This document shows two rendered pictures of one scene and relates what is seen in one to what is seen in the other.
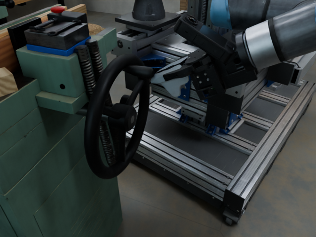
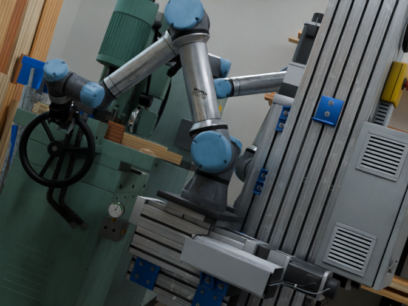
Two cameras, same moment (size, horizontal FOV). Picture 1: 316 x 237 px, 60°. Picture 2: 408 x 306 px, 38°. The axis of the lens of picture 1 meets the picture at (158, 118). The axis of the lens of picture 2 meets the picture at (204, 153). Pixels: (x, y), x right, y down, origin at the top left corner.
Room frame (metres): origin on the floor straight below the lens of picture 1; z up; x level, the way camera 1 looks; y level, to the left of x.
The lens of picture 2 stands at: (0.48, -2.19, 0.95)
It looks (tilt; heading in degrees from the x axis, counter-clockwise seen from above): 1 degrees up; 76
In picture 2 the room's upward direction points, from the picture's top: 20 degrees clockwise
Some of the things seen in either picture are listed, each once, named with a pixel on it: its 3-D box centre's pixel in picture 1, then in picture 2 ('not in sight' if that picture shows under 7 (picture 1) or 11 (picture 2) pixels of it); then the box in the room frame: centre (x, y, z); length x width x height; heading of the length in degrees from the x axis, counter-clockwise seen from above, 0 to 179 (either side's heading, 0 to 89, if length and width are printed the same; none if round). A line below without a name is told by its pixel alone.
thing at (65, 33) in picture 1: (61, 29); (91, 110); (0.59, 0.21, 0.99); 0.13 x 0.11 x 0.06; 160
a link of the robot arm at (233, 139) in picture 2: not in sight; (219, 155); (0.99, -0.35, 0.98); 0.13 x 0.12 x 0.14; 66
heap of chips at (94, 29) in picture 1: (85, 27); (147, 151); (0.86, 0.22, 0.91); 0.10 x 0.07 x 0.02; 70
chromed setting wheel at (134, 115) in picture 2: not in sight; (135, 119); (0.79, 0.48, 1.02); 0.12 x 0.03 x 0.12; 70
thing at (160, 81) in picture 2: not in sight; (159, 81); (0.85, 0.55, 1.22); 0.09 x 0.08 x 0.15; 70
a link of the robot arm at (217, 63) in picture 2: not in sight; (215, 66); (0.99, 0.15, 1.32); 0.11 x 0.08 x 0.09; 160
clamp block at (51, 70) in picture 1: (66, 61); (84, 127); (0.59, 0.21, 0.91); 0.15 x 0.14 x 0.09; 160
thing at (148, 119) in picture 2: not in sight; (144, 123); (0.84, 0.52, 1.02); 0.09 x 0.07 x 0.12; 160
